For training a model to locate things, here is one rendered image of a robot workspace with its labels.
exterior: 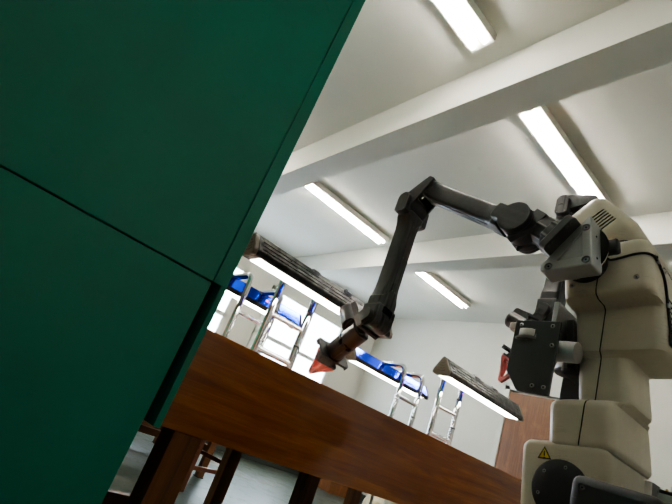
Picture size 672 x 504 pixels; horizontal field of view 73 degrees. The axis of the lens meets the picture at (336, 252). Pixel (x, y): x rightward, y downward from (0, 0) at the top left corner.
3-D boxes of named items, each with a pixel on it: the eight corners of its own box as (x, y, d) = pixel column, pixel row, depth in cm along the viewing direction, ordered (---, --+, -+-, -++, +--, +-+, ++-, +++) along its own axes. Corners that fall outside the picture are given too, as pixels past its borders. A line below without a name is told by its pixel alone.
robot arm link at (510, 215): (422, 168, 136) (439, 188, 141) (392, 202, 136) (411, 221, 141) (538, 206, 98) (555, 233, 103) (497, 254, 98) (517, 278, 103)
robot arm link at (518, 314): (551, 305, 132) (564, 317, 136) (521, 289, 141) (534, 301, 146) (526, 337, 132) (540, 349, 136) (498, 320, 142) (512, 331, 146)
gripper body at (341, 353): (314, 339, 124) (333, 324, 122) (339, 354, 129) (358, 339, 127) (317, 358, 119) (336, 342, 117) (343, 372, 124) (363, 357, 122)
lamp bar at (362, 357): (428, 400, 252) (431, 387, 255) (353, 359, 220) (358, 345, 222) (417, 398, 258) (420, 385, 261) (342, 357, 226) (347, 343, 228)
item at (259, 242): (391, 339, 158) (398, 320, 161) (251, 252, 126) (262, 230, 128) (376, 338, 164) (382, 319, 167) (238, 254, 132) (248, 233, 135)
